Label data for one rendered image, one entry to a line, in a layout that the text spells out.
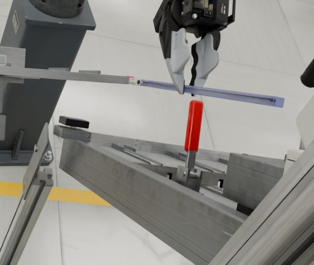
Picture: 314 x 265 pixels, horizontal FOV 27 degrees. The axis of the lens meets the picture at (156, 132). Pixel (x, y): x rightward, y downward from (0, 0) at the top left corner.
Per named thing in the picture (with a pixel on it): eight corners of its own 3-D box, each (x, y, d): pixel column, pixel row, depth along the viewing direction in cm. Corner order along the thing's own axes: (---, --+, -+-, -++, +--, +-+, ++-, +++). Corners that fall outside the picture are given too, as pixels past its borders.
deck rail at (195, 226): (58, 167, 117) (63, 133, 117) (69, 169, 118) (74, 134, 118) (263, 314, 52) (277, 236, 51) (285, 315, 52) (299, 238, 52)
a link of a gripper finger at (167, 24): (159, 54, 94) (166, -3, 95) (155, 57, 95) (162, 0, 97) (189, 62, 95) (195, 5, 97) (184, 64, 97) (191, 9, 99)
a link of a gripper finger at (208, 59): (206, 89, 91) (207, 25, 92) (188, 98, 96) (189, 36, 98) (226, 92, 92) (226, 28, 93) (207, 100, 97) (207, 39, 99)
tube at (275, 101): (124, 83, 119) (125, 77, 119) (132, 84, 119) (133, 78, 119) (272, 105, 72) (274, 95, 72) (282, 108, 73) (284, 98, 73)
